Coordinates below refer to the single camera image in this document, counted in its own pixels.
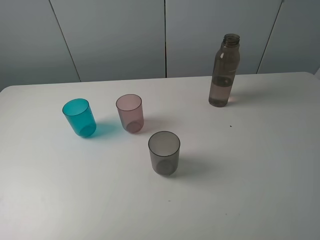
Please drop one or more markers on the smoky brown plastic bottle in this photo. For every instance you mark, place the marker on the smoky brown plastic bottle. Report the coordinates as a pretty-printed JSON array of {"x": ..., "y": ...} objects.
[{"x": 226, "y": 63}]

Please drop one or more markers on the grey translucent plastic cup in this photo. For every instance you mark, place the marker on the grey translucent plastic cup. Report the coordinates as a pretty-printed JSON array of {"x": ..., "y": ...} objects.
[{"x": 164, "y": 148}]

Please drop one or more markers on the pink translucent plastic cup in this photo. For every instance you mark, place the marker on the pink translucent plastic cup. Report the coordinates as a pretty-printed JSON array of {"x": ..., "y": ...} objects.
[{"x": 130, "y": 110}]

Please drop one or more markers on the teal translucent plastic cup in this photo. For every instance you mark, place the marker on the teal translucent plastic cup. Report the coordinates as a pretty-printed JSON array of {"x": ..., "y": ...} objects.
[{"x": 80, "y": 117}]

